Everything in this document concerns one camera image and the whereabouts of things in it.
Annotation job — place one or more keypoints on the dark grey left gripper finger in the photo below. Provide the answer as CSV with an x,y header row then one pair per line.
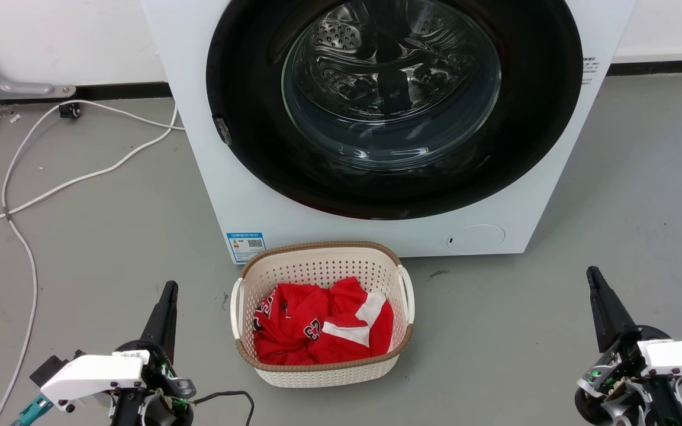
x,y
162,322

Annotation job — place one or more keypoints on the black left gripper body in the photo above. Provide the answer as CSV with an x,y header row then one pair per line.
x,y
166,387

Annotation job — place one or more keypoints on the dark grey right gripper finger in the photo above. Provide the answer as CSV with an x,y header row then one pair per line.
x,y
607,313

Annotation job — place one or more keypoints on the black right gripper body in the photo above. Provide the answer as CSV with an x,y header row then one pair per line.
x,y
619,378

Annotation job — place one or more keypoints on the cream perforated laundry basket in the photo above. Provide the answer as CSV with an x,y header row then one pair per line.
x,y
317,266

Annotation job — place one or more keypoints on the blue energy label sticker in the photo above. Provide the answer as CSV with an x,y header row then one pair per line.
x,y
245,245

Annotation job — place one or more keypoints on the red and white jersey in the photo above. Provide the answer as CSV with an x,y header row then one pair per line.
x,y
293,331

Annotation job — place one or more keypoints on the round white filter cover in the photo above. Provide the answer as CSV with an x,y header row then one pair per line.
x,y
476,239

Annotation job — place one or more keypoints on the white front-load washing machine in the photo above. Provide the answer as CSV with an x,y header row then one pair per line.
x,y
258,201

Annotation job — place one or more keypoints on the small black caster wheel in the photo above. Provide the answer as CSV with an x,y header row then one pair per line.
x,y
70,110

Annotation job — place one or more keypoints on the black baseboard strip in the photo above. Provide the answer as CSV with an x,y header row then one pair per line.
x,y
660,67
122,90

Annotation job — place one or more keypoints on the small printed text label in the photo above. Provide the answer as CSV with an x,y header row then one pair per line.
x,y
589,71

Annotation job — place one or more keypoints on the round black washer door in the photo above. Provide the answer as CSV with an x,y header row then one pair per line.
x,y
246,89

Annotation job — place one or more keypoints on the grey drain pipe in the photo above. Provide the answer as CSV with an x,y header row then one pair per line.
x,y
3,87

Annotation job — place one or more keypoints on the steel washer drum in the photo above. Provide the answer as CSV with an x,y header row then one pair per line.
x,y
341,41

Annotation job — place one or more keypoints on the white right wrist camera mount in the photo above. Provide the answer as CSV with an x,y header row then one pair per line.
x,y
681,355

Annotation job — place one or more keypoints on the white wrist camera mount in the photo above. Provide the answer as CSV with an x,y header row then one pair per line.
x,y
92,374
681,355

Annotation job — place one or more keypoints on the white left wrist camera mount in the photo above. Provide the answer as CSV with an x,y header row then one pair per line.
x,y
92,374

